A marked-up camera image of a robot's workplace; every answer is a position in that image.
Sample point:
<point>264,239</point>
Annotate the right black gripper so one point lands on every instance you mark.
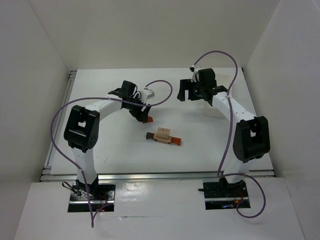
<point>187,88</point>

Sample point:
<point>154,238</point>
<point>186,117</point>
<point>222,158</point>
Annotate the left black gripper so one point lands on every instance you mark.
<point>139,113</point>

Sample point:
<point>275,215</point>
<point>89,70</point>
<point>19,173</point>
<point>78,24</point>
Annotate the reddish brown wedge block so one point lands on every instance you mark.
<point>148,120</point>

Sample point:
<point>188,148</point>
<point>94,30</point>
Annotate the dark brown notched block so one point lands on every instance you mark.
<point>150,136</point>

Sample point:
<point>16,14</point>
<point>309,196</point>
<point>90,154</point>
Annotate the small light cube block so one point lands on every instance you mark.
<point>166,131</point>

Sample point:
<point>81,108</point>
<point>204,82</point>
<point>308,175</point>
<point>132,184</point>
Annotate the long light wood block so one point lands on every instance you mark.
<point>157,136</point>

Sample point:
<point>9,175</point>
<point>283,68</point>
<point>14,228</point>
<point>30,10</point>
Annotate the striped light wood block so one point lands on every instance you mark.
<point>163,141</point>

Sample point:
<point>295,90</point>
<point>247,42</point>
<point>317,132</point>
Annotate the orange arch block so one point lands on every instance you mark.
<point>175,141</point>

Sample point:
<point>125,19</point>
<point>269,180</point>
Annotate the tan rectangular block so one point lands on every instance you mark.
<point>166,136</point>

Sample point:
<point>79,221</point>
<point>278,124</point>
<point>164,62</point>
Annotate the white plastic bin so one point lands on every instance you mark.
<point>215,110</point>

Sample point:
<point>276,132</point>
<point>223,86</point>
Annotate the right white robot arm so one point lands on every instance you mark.
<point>248,137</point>

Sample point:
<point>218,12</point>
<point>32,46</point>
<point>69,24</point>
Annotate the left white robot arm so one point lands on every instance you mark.
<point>82,128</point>

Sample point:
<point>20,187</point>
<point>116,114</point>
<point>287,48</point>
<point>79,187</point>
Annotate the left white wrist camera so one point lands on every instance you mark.
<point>146,94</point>

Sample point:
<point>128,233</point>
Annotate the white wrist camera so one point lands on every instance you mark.
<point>146,94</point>
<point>195,73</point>

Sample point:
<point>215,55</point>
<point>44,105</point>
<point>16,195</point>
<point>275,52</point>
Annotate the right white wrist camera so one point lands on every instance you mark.
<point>195,73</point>

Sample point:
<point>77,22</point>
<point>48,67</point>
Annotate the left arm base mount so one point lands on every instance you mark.
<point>78,202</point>

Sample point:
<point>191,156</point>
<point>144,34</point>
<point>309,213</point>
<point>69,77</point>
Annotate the aluminium left rail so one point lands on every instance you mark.
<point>57,116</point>

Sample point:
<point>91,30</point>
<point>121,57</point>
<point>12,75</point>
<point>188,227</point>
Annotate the aluminium rail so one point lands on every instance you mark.
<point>57,116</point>
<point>47,177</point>

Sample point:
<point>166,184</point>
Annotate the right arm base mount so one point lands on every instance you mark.
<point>224,196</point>

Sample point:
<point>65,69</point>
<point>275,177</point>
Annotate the aluminium front rail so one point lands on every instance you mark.
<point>47,177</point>

